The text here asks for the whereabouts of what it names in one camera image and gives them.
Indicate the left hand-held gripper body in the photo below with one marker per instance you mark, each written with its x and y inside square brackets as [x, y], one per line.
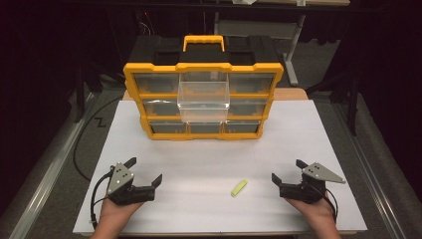
[122, 187]

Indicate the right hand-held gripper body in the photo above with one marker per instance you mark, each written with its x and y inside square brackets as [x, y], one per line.
[312, 189]

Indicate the small yellow-green eraser block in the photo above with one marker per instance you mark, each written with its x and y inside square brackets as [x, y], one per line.
[239, 188]

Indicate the large clear plastic drawer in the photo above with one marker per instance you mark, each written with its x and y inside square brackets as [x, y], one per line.
[203, 96]

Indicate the person's right hand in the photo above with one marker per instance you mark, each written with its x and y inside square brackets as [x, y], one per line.
[316, 212]

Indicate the person's left hand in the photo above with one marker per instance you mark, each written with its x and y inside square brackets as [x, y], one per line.
[114, 212]

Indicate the white table cover sheet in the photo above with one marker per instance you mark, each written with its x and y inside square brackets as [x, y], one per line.
[199, 166]

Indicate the small clear plastic drawer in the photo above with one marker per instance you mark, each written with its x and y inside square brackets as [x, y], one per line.
[242, 126]
[204, 127]
[167, 127]

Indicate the black stand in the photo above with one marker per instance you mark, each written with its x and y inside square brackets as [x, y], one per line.
[351, 96]
[87, 79]

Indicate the grey metal stand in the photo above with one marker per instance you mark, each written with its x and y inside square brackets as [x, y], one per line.
[293, 49]

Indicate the yellow black drawer organizer cabinet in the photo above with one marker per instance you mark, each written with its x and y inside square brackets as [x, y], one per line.
[202, 54]

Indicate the aluminium floor rail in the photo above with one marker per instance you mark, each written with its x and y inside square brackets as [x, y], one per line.
[49, 172]
[368, 172]

